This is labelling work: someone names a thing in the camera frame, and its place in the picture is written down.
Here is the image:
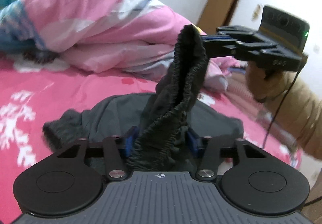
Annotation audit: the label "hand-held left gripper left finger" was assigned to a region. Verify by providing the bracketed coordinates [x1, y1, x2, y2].
[55, 126, 137, 181]

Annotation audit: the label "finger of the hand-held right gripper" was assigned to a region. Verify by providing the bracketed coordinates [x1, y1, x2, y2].
[201, 26, 259, 41]
[202, 40, 237, 59]

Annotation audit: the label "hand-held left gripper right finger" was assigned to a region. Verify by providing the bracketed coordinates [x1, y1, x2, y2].
[186, 129, 269, 181]

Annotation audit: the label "dark grey shorts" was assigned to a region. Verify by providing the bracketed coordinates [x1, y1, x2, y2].
[42, 24, 244, 172]

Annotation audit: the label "brown wooden door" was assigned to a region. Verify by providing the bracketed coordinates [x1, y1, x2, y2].
[196, 0, 244, 35]

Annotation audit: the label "pink floral blanket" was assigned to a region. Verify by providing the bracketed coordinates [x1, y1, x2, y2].
[0, 55, 305, 217]

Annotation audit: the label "pink and blue duvet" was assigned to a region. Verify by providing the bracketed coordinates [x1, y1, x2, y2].
[0, 0, 242, 93]

